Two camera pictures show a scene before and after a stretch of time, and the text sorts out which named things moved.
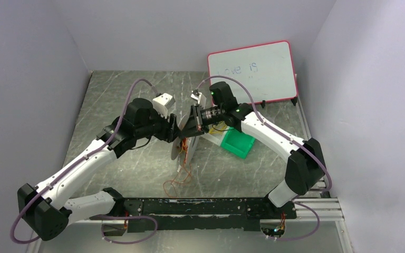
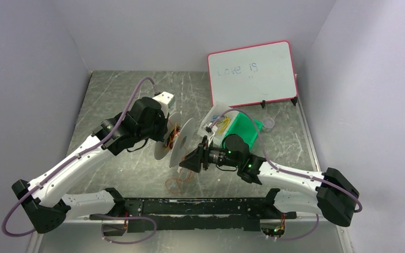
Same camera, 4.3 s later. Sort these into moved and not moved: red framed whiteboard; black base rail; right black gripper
Moved: right black gripper
Not moved: black base rail; red framed whiteboard
